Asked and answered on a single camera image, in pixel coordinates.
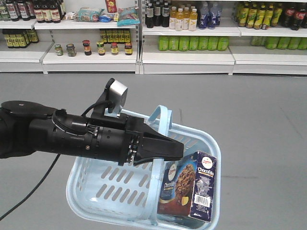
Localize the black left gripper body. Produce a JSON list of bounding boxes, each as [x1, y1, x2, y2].
[[89, 113, 149, 166]]

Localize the yellow juice bottles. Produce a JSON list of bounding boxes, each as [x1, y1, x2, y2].
[[169, 6, 198, 31]]

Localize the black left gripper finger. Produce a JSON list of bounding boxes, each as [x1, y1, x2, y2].
[[133, 123, 184, 166]]

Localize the small condiment jars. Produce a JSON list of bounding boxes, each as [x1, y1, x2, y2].
[[54, 39, 133, 57]]

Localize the packaged snack bags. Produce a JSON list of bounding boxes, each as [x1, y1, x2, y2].
[[63, 0, 140, 27]]

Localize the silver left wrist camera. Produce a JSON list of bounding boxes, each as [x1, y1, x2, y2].
[[93, 78, 128, 115]]

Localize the white supermarket shelving unit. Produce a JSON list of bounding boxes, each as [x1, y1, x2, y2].
[[0, 0, 307, 75]]

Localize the green drink bottles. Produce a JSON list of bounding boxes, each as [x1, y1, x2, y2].
[[158, 36, 229, 52]]

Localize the light blue plastic basket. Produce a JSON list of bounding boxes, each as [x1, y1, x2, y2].
[[66, 105, 221, 230]]

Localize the blue chocolate cookie box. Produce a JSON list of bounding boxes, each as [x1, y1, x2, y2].
[[157, 151, 217, 222]]

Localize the cola bottles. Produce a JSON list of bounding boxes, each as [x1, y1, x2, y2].
[[281, 2, 307, 31]]

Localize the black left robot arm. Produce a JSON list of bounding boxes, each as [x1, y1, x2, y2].
[[0, 101, 184, 165]]

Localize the dark sauce bottles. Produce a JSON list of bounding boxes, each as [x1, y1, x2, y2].
[[0, 0, 66, 23]]

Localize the blue drink bottles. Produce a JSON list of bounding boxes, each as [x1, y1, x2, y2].
[[199, 1, 222, 30]]

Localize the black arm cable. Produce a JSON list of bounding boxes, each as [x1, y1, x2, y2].
[[0, 153, 60, 220]]

